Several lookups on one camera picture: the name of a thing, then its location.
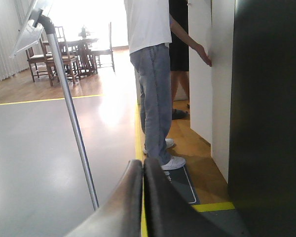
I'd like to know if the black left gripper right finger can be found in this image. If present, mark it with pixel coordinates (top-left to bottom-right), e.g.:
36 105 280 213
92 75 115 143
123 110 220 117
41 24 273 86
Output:
144 158 249 237

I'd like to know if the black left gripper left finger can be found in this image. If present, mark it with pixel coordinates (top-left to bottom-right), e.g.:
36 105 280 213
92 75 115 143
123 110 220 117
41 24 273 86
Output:
67 159 143 237

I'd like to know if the dark floor sign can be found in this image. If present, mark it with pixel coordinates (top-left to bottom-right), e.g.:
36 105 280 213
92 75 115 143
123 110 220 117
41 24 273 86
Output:
164 166 200 205

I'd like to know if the wooden dining chair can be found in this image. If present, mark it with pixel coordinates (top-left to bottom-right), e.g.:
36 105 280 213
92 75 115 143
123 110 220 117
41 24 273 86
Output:
26 47 52 85
91 22 115 73

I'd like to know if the wooden dining table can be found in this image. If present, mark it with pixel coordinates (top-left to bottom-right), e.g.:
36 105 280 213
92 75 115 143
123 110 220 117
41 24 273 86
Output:
43 24 101 77

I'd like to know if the standing person in grey jeans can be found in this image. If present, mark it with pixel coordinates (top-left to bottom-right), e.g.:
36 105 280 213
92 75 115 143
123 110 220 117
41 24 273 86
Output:
124 0 211 170

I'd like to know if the silver floor stand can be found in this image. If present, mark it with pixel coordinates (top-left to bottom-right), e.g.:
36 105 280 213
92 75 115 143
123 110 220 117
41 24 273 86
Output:
10 0 99 210

